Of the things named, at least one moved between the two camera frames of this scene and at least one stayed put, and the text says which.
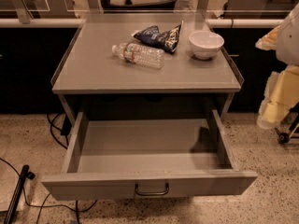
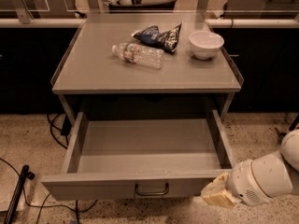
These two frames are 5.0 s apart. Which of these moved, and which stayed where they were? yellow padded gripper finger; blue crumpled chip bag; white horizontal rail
Moved: yellow padded gripper finger
Stayed: blue crumpled chip bag; white horizontal rail
